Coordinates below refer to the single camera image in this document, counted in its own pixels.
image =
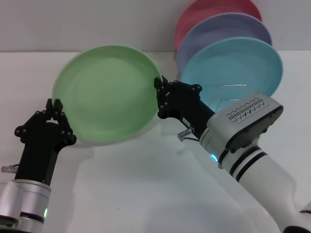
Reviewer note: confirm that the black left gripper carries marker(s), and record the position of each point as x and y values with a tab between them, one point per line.
41	150

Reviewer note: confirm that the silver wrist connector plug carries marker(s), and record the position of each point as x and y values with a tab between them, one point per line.
185	133
7	169

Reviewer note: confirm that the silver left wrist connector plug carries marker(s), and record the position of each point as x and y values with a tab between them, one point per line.
7	169

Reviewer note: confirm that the red plastic plate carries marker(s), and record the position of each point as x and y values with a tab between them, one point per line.
194	12

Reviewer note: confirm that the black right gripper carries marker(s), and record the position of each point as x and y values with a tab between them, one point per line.
187	109

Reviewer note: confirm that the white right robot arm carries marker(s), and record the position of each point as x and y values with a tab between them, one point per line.
262	174

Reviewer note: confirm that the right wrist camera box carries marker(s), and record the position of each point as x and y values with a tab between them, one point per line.
252	116

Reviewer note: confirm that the purple plastic plate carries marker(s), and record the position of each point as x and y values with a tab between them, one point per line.
218	29

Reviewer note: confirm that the green plastic plate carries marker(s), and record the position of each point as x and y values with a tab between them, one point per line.
109	97

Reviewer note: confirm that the light blue plastic plate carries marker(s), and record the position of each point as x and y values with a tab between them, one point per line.
230	63

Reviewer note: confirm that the silver right wrist connector plug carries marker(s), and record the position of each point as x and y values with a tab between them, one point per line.
185	133

